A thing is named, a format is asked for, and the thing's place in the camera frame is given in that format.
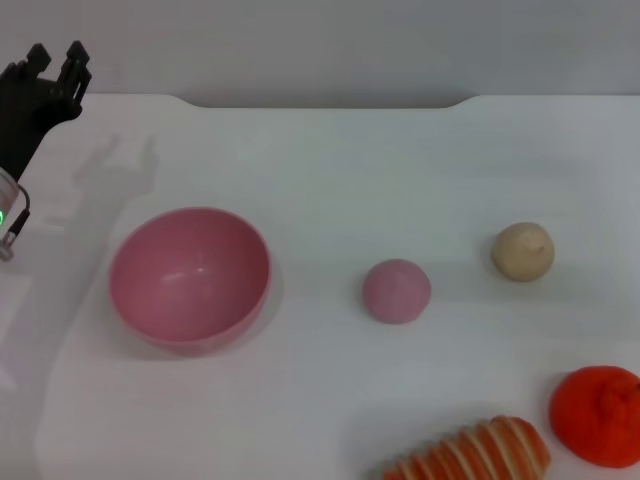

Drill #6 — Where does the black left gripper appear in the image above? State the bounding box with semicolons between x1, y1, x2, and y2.
0;40;94;182

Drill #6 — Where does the left arm connector cable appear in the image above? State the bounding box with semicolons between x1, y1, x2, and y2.
0;184;32;262

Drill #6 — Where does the orange plush tangerine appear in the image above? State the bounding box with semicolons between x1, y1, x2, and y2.
548;365;640;470

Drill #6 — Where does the pink plastic bowl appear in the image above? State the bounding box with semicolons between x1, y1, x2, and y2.
108;206;273;357

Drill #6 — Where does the pink plush peach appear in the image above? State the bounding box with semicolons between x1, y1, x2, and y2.
361;258;432;326

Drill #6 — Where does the beige plush ball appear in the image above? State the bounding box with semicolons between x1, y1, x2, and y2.
490;221;556;284

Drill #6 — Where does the striped orange bread loaf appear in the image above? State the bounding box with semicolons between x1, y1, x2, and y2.
382;415;553;480

